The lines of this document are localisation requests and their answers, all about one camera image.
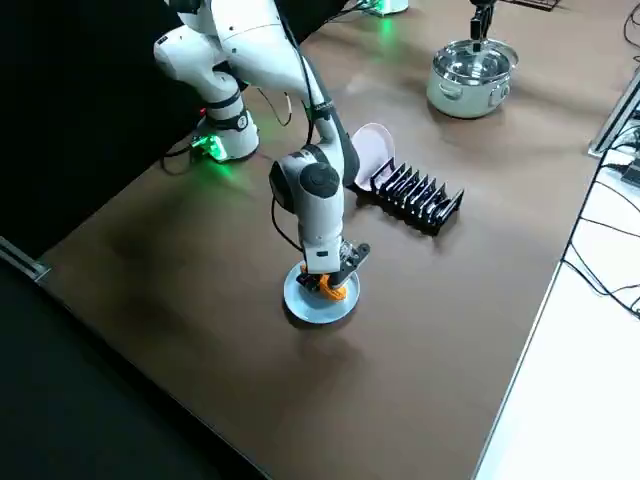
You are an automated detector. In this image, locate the glass lid with chrome knob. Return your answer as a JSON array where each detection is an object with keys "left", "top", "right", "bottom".
[{"left": 432, "top": 38, "right": 520, "bottom": 90}]

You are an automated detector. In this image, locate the orange corn cob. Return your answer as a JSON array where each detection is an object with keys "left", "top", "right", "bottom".
[{"left": 319, "top": 273, "right": 350, "bottom": 304}]

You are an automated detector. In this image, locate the light blue plate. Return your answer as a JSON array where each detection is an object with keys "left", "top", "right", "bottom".
[{"left": 282, "top": 259, "right": 362, "bottom": 326}]

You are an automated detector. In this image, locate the pale green steel pot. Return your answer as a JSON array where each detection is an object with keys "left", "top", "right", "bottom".
[{"left": 426, "top": 42, "right": 520, "bottom": 120}]

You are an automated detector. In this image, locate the white plate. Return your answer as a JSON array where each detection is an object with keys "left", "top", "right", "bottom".
[{"left": 349, "top": 122, "right": 396, "bottom": 194}]

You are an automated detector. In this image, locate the black dish rack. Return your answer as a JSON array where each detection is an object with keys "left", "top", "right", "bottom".
[{"left": 355, "top": 158, "right": 465, "bottom": 236}]

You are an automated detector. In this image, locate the white desk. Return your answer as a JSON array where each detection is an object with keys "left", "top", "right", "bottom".
[{"left": 474, "top": 64, "right": 640, "bottom": 480}]

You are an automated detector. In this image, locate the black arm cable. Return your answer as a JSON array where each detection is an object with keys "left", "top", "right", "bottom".
[{"left": 269, "top": 0, "right": 362, "bottom": 251}]

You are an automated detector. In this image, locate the aluminium profile post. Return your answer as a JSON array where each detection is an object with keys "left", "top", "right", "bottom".
[
  {"left": 588, "top": 74, "right": 640, "bottom": 159},
  {"left": 0, "top": 237, "right": 51, "bottom": 284}
]

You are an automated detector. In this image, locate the black base cable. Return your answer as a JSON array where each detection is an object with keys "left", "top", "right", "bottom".
[{"left": 159, "top": 141, "right": 202, "bottom": 176}]

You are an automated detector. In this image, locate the black desk cable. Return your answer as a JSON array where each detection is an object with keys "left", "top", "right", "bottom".
[{"left": 559, "top": 149, "right": 640, "bottom": 321}]

